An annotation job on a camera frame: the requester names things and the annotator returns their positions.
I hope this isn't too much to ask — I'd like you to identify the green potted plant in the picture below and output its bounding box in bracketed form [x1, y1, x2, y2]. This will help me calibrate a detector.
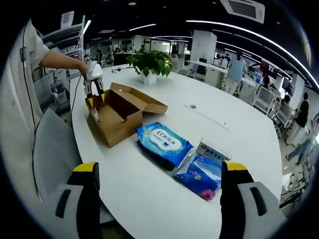
[126, 49, 173, 85]

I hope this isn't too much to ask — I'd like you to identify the grey mesh chair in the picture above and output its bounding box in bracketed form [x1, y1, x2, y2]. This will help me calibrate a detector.
[32, 107, 83, 202]

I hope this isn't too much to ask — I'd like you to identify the dark blue tissue pack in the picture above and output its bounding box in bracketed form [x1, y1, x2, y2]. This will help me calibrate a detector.
[173, 154, 223, 202]

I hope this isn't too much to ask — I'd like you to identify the ceiling air conditioner vent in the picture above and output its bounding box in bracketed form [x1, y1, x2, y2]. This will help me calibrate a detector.
[220, 0, 265, 24]

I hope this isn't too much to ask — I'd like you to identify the person's beige shirt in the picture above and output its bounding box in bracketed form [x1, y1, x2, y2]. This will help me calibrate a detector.
[4, 19, 50, 155]

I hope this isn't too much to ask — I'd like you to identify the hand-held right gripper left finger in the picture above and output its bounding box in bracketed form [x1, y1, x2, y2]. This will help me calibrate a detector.
[46, 161, 102, 239]

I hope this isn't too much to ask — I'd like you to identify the blue wet wipes pack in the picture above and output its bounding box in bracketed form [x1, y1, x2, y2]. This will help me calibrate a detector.
[136, 121, 194, 172]

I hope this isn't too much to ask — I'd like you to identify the white table socket strip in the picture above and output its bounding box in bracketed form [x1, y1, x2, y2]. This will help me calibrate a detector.
[184, 103, 231, 131]

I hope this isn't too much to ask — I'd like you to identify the brown cardboard shoe box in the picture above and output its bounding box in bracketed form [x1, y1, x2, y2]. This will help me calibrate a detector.
[85, 82, 169, 148]

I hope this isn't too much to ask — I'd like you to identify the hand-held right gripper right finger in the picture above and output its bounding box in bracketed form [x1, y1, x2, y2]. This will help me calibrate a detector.
[219, 160, 287, 239]

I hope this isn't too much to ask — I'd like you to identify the grey metal shelf rack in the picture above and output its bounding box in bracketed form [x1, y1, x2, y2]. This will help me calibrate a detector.
[39, 14, 87, 75]

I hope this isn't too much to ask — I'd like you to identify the small white carton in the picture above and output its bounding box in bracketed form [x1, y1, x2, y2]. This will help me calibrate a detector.
[195, 138, 233, 161]

